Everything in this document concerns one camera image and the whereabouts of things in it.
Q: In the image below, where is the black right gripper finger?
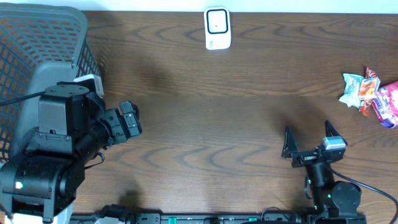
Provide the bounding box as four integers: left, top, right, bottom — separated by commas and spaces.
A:
281, 126, 298, 158
325, 120, 348, 145

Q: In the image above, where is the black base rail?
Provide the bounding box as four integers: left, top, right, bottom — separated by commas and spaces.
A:
70, 212, 368, 224

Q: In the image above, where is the black cable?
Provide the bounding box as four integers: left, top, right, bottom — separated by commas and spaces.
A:
329, 167, 398, 224
0, 91, 46, 108

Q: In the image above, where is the light green wipes packet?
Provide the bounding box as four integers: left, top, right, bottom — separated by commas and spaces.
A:
339, 73, 364, 108

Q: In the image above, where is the small orange snack packet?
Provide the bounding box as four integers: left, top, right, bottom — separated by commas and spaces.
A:
358, 77, 380, 100

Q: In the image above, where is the grey plastic mesh basket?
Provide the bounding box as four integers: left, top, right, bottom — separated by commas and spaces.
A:
0, 2, 103, 164

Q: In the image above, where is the black left cable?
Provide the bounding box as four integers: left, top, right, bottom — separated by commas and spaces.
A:
0, 91, 46, 108

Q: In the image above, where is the purple red snack packet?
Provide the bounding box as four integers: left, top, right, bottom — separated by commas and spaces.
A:
372, 82, 397, 129

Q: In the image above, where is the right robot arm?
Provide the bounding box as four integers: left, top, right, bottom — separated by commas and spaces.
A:
281, 120, 366, 223

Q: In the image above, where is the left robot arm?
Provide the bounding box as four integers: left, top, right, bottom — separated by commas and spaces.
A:
1, 83, 142, 223

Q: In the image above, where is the red orange chocolate bar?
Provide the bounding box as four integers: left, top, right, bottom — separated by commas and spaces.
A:
359, 68, 378, 118

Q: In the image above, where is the black right cable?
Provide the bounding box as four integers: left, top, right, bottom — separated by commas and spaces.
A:
329, 167, 398, 224

